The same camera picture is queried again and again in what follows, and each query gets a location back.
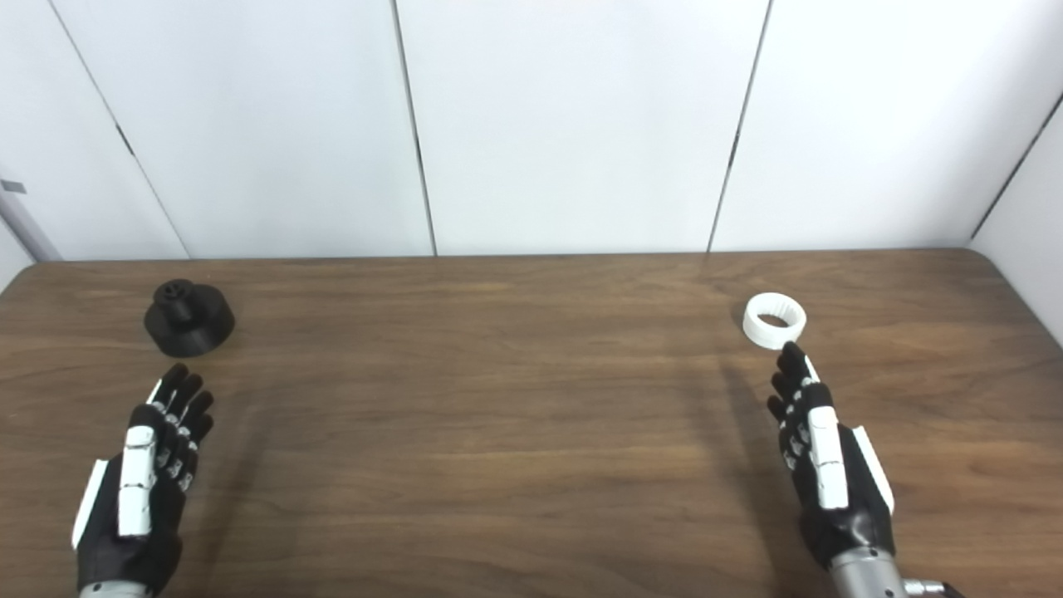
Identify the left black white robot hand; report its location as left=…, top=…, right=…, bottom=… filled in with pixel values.
left=72, top=363, right=215, bottom=592

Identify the grey corner post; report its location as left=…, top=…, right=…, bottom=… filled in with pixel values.
left=0, top=177, right=64, bottom=263

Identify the round black plastic part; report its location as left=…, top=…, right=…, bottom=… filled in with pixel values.
left=144, top=279, right=236, bottom=359

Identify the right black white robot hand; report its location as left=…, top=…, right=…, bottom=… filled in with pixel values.
left=766, top=341, right=896, bottom=570

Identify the white toothed plastic ring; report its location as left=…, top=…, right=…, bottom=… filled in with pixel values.
left=742, top=292, right=808, bottom=350

